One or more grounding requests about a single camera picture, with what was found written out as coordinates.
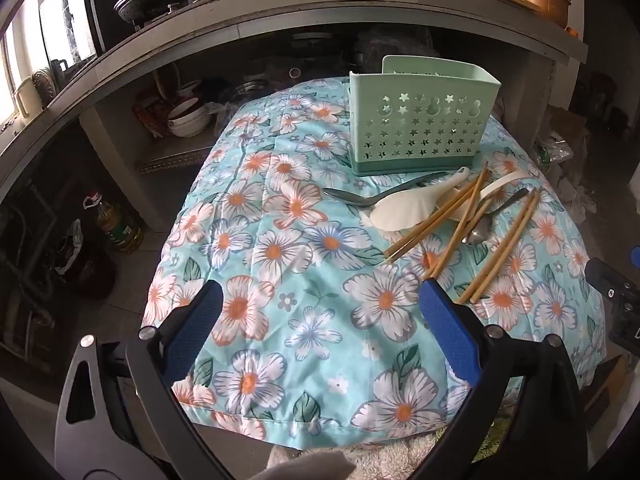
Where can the mint green utensil caddy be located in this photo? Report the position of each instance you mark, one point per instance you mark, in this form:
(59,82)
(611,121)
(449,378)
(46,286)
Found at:
(417,114)

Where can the white shell rice paddle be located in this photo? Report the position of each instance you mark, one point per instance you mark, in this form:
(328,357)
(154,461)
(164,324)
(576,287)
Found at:
(405,209)

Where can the cream rice spoon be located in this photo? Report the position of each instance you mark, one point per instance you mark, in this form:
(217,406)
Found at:
(493,190)

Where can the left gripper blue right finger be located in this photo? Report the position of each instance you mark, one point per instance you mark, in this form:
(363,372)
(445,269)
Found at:
(547,435)

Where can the stack of white bowls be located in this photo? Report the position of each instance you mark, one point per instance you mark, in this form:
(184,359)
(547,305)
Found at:
(189,118)

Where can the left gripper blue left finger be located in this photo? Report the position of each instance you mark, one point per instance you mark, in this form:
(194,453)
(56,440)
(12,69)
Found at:
(160,356)

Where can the cooking oil bottle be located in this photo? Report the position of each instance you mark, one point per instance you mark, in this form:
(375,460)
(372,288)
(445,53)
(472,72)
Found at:
(121,230)

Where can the floral blue quilt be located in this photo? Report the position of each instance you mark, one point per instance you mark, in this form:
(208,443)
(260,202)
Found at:
(320,342)

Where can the grey concrete counter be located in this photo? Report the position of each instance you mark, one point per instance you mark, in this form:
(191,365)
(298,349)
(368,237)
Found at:
(210,23)

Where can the small steel spoon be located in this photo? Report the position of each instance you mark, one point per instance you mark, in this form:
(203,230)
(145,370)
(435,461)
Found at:
(482,230)

